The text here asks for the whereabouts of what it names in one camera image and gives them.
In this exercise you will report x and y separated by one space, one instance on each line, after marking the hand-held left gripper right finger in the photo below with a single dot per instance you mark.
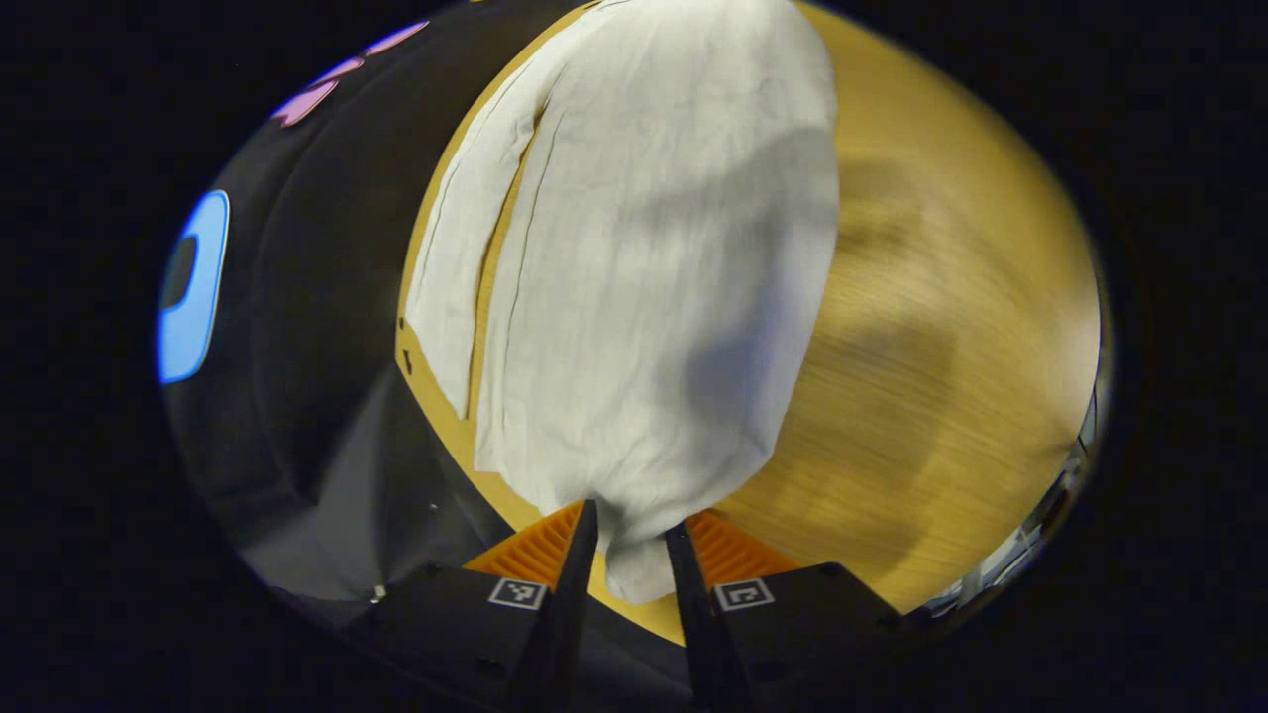
698 624

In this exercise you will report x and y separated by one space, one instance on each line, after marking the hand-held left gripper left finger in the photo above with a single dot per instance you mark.
570 604

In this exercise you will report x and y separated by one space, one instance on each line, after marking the white jeans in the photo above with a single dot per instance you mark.
644 248

